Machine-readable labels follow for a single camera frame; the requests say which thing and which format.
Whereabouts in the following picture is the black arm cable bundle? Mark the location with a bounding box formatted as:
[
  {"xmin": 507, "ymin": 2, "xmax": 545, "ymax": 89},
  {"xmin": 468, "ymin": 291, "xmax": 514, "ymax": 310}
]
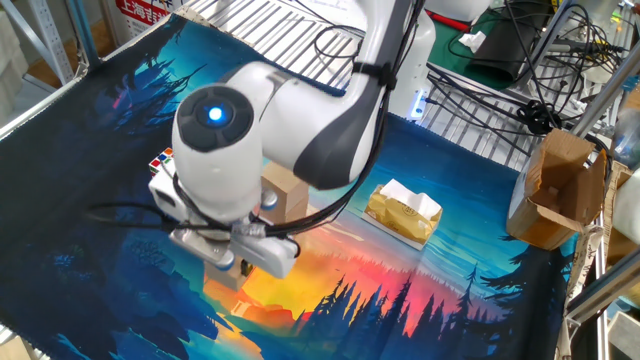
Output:
[{"xmin": 87, "ymin": 0, "xmax": 427, "ymax": 259}]

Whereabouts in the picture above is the red sign with white characters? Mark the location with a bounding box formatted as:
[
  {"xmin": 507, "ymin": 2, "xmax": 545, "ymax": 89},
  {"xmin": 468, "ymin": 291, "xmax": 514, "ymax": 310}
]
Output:
[{"xmin": 115, "ymin": 0, "xmax": 171, "ymax": 39}]

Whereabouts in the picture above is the black fabric bag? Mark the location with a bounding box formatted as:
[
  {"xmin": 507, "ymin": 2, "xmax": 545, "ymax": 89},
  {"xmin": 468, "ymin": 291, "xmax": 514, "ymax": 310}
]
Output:
[{"xmin": 467, "ymin": 0, "xmax": 554, "ymax": 91}]

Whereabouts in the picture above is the white plastic container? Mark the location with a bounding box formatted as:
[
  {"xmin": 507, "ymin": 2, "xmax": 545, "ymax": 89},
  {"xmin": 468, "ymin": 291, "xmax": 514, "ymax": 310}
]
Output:
[{"xmin": 614, "ymin": 169, "xmax": 640, "ymax": 246}]

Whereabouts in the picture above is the colourful Rubik's cube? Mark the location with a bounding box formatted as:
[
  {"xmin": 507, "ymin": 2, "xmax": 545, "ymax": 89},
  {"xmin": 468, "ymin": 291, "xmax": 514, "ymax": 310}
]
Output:
[{"xmin": 148, "ymin": 146, "xmax": 175, "ymax": 177}]

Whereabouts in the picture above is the clear plastic bottle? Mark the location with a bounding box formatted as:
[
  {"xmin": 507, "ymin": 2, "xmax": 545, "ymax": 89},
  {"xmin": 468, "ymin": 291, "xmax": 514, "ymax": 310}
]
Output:
[{"xmin": 612, "ymin": 107, "xmax": 640, "ymax": 169}]

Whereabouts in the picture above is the red pen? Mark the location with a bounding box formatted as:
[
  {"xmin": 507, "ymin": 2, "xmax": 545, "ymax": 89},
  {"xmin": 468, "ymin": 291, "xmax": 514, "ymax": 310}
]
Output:
[{"xmin": 427, "ymin": 9, "xmax": 472, "ymax": 34}]

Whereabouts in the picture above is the white perforated rack post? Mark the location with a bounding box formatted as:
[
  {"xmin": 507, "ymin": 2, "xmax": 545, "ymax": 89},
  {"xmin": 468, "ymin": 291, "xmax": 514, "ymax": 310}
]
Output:
[{"xmin": 0, "ymin": 0, "xmax": 76, "ymax": 86}]

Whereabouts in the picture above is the crumpled white tissue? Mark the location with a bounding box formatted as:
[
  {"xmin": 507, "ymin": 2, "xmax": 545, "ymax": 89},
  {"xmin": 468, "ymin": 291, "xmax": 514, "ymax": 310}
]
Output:
[{"xmin": 458, "ymin": 30, "xmax": 487, "ymax": 54}]

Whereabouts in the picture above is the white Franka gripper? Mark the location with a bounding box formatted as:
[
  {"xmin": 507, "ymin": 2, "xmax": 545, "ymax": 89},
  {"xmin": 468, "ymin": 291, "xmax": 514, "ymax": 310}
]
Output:
[{"xmin": 148, "ymin": 171, "xmax": 300, "ymax": 280}]

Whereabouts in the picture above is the aluminium frame post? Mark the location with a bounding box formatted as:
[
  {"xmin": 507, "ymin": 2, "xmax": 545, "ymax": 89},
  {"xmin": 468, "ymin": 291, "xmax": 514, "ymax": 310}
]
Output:
[
  {"xmin": 569, "ymin": 47, "xmax": 640, "ymax": 140},
  {"xmin": 527, "ymin": 0, "xmax": 576, "ymax": 76}
]

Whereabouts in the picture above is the light wooden cube block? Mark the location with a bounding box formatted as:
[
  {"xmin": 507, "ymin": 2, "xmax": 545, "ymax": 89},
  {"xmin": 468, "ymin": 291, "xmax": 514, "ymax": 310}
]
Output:
[
  {"xmin": 259, "ymin": 160, "xmax": 311, "ymax": 225},
  {"xmin": 203, "ymin": 257, "xmax": 255, "ymax": 293}
]

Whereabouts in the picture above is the aluminium frame bar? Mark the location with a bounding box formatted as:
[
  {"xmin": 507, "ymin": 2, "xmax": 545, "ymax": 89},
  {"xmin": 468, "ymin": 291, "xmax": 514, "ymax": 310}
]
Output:
[{"xmin": 564, "ymin": 252, "xmax": 640, "ymax": 326}]

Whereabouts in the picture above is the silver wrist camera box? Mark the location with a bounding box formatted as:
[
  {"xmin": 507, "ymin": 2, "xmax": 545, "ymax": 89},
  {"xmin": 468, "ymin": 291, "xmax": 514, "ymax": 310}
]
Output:
[{"xmin": 168, "ymin": 228, "xmax": 237, "ymax": 272}]

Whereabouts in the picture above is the green mat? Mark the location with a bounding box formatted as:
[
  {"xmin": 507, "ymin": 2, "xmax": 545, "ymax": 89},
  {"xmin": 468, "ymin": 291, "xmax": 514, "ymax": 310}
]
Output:
[{"xmin": 427, "ymin": 9, "xmax": 506, "ymax": 92}]

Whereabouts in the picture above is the sunset forest printed cloth mat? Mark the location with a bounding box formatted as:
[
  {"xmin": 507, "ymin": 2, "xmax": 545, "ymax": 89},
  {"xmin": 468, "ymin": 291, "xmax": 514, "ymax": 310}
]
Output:
[{"xmin": 0, "ymin": 12, "xmax": 576, "ymax": 360}]

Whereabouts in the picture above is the blue metal post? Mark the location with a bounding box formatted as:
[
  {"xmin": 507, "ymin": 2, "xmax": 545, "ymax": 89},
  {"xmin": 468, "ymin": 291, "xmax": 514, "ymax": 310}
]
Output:
[{"xmin": 67, "ymin": 0, "xmax": 100, "ymax": 61}]

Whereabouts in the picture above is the gold tissue pack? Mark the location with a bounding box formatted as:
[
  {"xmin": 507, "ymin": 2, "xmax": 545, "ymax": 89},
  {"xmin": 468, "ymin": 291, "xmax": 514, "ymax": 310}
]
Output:
[{"xmin": 360, "ymin": 178, "xmax": 444, "ymax": 251}]

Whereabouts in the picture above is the open cardboard box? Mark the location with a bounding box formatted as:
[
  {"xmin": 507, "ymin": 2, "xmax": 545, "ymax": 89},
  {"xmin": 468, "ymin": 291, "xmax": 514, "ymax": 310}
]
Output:
[{"xmin": 505, "ymin": 128, "xmax": 610, "ymax": 252}]

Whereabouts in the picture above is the black coiled cable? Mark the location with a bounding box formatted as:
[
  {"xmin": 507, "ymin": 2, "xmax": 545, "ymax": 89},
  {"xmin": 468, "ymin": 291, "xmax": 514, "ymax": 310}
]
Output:
[{"xmin": 516, "ymin": 98, "xmax": 560, "ymax": 136}]

